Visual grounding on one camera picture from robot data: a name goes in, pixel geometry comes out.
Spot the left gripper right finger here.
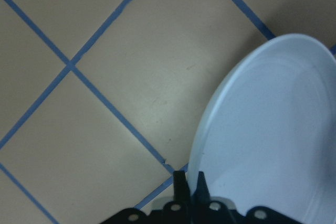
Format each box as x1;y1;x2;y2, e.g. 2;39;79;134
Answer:
193;172;236;223

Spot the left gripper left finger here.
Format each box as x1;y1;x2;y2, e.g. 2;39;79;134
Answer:
162;170;192;224

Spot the blue plate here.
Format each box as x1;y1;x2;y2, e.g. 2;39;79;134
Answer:
188;34;335;223

